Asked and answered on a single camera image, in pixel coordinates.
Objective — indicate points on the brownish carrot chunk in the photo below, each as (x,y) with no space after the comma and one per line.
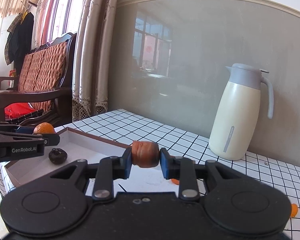
(145,154)

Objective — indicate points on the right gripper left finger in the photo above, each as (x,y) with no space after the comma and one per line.
(67,200)

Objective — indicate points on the dark round shrivelled fruit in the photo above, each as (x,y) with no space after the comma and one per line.
(58,156)

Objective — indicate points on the wooden sofa with cushion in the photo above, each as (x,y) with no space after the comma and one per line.
(45,82)

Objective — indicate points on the cream thermos jug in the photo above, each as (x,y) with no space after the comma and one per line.
(238,111)

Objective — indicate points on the large orange tangerine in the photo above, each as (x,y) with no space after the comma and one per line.
(44,128)

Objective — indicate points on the red bag on sofa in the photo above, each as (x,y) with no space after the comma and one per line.
(17,110)

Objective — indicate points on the hanging dark clothes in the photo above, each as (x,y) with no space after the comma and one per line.
(19,40)

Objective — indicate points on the checkered white tablecloth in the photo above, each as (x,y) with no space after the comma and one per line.
(125,127)

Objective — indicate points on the beige lace curtain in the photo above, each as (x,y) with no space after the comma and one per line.
(91,58)

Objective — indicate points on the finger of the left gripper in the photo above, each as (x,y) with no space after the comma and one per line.
(21,139)
(7,127)

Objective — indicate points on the straw hat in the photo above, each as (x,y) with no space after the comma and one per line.
(33,3)

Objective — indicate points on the small kumquat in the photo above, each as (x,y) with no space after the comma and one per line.
(294,210)

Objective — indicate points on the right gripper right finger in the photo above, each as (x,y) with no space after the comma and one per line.
(238,203)

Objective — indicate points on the orange carrot chunk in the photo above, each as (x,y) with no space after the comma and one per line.
(175,181)

